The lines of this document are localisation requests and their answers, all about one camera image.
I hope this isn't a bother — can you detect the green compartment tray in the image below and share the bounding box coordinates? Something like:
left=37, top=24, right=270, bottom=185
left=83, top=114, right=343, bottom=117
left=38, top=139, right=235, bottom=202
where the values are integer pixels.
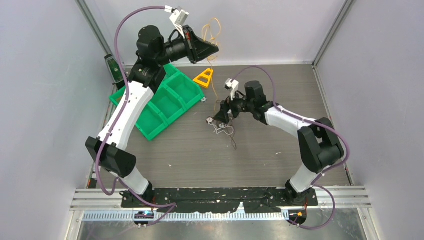
left=109, top=63, right=206, bottom=142

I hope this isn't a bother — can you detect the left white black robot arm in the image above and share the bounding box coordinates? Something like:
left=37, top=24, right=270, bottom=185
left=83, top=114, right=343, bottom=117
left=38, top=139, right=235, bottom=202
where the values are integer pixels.
left=85, top=25, right=219, bottom=207

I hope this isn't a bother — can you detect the coloured wire bundle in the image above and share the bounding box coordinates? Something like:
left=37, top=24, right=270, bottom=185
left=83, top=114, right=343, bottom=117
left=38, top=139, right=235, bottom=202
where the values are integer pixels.
left=206, top=117, right=238, bottom=151

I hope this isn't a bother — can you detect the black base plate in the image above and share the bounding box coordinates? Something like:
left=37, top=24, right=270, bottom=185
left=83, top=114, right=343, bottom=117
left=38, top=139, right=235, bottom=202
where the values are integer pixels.
left=121, top=187, right=319, bottom=215

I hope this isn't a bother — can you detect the yellow wire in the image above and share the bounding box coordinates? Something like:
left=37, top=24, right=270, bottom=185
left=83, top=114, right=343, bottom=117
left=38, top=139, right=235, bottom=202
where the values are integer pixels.
left=201, top=17, right=223, bottom=112

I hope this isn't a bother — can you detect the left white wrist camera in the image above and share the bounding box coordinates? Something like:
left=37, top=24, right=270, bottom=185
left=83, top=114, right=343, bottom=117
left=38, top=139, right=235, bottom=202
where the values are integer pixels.
left=169, top=7, right=189, bottom=39

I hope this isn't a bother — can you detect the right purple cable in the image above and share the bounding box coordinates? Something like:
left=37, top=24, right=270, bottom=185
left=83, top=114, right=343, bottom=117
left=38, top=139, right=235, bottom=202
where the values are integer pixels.
left=231, top=65, right=351, bottom=231

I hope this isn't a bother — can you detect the yellow triangular plastic piece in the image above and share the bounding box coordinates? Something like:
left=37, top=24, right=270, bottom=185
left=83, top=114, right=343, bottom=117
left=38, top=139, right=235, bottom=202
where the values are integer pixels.
left=193, top=68, right=214, bottom=89

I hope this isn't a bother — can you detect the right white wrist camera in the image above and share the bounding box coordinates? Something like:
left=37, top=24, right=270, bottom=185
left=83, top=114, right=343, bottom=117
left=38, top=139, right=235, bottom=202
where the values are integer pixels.
left=224, top=78, right=240, bottom=101

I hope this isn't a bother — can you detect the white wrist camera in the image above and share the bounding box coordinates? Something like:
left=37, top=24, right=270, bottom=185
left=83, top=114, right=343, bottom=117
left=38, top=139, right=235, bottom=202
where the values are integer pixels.
left=169, top=7, right=189, bottom=39
left=224, top=78, right=240, bottom=101

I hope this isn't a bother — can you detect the green black corner device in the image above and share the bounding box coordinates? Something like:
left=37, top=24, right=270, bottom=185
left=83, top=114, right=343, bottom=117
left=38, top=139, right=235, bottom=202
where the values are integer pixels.
left=104, top=54, right=125, bottom=90

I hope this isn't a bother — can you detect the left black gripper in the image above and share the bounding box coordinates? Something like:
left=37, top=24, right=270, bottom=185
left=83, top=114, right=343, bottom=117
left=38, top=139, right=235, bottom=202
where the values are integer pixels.
left=156, top=25, right=219, bottom=67

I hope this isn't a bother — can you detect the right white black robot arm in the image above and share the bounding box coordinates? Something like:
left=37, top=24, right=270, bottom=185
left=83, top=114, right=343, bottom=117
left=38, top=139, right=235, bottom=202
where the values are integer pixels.
left=213, top=79, right=345, bottom=205

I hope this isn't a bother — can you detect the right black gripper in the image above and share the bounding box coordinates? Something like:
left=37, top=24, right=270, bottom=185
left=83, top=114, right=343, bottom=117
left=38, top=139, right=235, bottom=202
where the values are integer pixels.
left=214, top=88, right=255, bottom=124

